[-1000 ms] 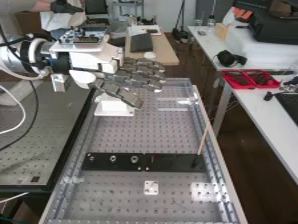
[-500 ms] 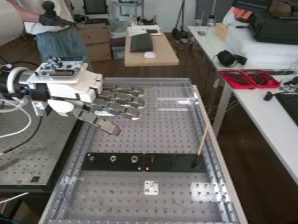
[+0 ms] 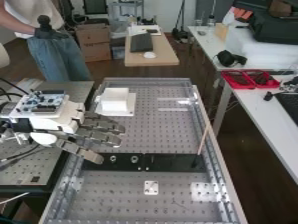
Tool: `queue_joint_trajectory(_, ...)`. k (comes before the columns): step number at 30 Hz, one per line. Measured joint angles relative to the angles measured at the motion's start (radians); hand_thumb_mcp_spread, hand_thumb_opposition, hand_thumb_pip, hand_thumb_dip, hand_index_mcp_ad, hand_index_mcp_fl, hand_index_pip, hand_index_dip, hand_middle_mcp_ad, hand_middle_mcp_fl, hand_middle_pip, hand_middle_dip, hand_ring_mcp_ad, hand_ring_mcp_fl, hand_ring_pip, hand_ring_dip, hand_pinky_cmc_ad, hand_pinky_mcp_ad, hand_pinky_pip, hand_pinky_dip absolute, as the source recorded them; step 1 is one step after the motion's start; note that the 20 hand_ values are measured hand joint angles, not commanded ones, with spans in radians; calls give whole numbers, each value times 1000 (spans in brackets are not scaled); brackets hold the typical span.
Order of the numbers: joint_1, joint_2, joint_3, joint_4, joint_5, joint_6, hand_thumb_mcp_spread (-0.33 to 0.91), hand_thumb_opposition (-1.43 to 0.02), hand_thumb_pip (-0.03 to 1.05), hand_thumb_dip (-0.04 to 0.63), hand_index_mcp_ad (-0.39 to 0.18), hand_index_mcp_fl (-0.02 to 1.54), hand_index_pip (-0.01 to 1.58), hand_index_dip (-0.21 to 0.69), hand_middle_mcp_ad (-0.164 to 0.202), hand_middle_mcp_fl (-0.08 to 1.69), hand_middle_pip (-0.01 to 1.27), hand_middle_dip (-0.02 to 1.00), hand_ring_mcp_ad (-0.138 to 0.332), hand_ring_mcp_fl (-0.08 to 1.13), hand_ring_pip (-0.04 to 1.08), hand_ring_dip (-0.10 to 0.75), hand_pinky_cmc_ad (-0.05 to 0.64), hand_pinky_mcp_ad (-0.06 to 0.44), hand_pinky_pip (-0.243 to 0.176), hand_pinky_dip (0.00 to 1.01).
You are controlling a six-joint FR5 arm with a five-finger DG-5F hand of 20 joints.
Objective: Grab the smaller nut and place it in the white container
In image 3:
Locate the dark grey five-finger robot hand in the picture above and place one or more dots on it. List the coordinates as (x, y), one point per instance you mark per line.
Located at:
(67, 125)

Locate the small black block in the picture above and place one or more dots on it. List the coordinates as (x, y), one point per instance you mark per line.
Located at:
(268, 96)

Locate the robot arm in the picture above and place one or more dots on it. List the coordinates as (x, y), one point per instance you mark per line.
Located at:
(8, 123)

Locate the black keyboard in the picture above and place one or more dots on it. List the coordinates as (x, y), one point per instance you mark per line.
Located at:
(291, 108)
(142, 42)

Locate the small metal nut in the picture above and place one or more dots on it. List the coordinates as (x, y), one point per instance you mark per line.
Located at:
(111, 160)

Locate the clear box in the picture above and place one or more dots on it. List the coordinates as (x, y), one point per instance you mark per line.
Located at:
(213, 160)

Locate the person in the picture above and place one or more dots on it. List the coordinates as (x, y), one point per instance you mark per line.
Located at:
(58, 56)

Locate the wooden desk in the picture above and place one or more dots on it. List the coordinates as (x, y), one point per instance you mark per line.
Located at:
(167, 53)

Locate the red tray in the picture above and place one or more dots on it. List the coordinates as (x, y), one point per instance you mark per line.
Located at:
(239, 79)
(264, 78)

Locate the white desk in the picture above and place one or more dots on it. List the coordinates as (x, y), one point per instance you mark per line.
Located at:
(267, 55)
(261, 123)

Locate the black bag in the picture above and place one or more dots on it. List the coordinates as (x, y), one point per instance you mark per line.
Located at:
(275, 28)

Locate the large metal nut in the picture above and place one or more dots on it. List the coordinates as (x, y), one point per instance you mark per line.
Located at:
(132, 161)

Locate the cardboard box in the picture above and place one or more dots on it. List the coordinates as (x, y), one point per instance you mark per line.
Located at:
(94, 33)
(98, 52)

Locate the small square metal plate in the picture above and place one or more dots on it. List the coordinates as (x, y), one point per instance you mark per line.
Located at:
(151, 187)

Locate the black headphones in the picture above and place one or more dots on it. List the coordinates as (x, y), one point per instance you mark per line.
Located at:
(228, 57)

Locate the small white box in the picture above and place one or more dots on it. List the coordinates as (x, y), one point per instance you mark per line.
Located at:
(115, 101)

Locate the thin stick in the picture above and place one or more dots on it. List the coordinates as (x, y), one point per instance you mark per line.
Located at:
(203, 140)

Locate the white computer mouse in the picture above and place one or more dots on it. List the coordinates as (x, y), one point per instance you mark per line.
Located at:
(149, 55)

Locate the black plate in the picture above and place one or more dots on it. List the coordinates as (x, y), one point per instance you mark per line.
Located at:
(168, 163)

